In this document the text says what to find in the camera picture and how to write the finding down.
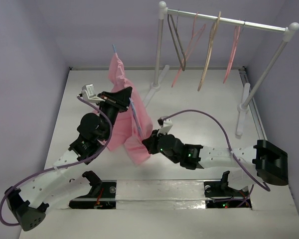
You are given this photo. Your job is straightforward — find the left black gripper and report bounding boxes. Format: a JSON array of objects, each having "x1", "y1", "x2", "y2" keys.
[{"x1": 95, "y1": 86, "x2": 132, "y2": 140}]

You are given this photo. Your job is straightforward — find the blue wire hanger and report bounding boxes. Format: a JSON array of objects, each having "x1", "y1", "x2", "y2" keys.
[{"x1": 109, "y1": 45, "x2": 144, "y2": 137}]

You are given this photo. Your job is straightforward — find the pink t shirt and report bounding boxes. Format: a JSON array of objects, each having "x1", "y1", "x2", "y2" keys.
[{"x1": 107, "y1": 53, "x2": 153, "y2": 165}]

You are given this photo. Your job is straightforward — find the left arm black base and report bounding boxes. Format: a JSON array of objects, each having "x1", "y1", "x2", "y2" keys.
[{"x1": 69, "y1": 171, "x2": 117, "y2": 210}]

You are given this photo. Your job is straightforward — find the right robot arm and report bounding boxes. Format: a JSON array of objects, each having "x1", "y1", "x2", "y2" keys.
[{"x1": 142, "y1": 130, "x2": 289, "y2": 195}]

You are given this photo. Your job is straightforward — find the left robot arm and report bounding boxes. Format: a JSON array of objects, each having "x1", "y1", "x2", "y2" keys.
[{"x1": 2, "y1": 85, "x2": 133, "y2": 232}]

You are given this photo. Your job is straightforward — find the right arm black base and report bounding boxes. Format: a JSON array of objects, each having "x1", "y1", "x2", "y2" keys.
[{"x1": 204, "y1": 171, "x2": 252, "y2": 209}]

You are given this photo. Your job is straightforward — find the thin pink hanger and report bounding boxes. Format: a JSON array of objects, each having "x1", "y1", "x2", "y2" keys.
[{"x1": 171, "y1": 14, "x2": 206, "y2": 88}]

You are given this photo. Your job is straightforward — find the brown grey hanger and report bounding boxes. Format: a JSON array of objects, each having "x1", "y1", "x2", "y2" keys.
[{"x1": 167, "y1": 14, "x2": 186, "y2": 71}]

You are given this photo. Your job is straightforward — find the beige wooden hanger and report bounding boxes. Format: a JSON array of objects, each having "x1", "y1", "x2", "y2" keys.
[{"x1": 197, "y1": 11, "x2": 221, "y2": 92}]

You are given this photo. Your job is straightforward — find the thick pink hanger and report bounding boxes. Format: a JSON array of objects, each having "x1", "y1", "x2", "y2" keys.
[{"x1": 223, "y1": 26, "x2": 241, "y2": 84}]

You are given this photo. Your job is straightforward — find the white clothes rack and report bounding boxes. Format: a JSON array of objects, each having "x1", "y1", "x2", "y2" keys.
[{"x1": 139, "y1": 0, "x2": 299, "y2": 137}]

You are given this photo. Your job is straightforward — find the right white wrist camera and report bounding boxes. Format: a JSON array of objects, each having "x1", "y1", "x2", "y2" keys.
[{"x1": 157, "y1": 116, "x2": 173, "y2": 135}]

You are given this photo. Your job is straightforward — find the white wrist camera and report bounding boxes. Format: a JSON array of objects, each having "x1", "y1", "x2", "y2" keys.
[
  {"x1": 157, "y1": 116, "x2": 173, "y2": 135},
  {"x1": 79, "y1": 84, "x2": 102, "y2": 104}
]

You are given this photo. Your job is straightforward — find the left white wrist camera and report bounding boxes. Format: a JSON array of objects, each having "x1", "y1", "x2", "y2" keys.
[{"x1": 79, "y1": 84, "x2": 102, "y2": 104}]

